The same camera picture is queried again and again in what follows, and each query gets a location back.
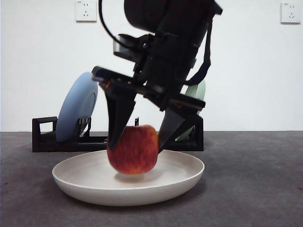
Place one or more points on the black plate rack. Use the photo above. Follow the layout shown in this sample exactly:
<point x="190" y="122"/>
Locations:
<point x="45" y="144"/>

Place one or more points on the blue plate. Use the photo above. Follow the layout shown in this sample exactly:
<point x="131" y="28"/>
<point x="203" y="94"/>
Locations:
<point x="73" y="108"/>

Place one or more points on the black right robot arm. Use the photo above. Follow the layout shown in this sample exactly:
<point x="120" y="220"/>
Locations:
<point x="165" y="14"/>

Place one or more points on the red apple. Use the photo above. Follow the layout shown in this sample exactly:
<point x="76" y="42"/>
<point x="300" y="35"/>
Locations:
<point x="135" y="151"/>

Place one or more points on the pale cream yellow plate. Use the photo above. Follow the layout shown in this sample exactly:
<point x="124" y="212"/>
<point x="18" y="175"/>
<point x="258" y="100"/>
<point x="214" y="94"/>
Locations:
<point x="94" y="184"/>

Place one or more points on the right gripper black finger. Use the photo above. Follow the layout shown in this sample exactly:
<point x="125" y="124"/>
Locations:
<point x="169" y="127"/>
<point x="118" y="118"/>

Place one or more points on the green plate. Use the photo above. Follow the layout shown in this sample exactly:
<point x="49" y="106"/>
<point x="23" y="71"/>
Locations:
<point x="197" y="92"/>

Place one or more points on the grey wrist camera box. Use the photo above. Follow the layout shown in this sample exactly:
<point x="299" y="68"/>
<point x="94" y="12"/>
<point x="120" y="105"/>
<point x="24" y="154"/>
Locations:
<point x="127" y="50"/>

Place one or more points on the white wall socket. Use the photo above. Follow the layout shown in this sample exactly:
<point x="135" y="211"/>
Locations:
<point x="86" y="10"/>
<point x="289" y="13"/>

